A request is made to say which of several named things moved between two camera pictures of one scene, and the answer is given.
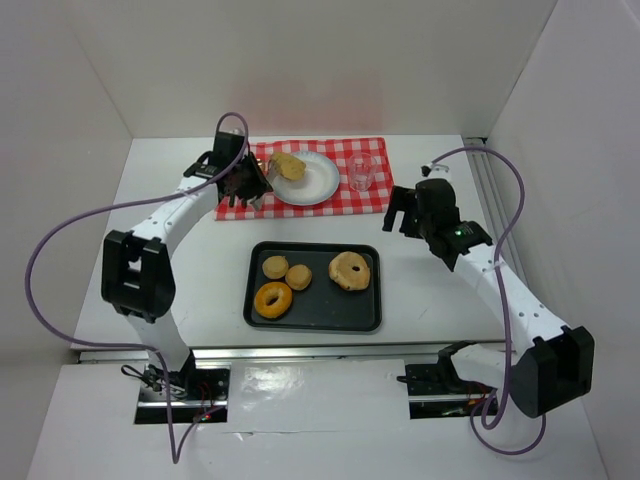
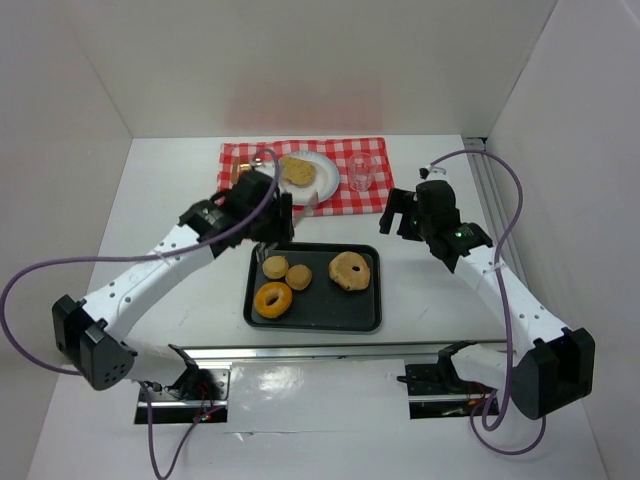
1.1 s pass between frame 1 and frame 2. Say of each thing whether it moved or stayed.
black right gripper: stayed
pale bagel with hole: stayed
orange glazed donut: stayed
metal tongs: moved
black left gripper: moved
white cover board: stayed
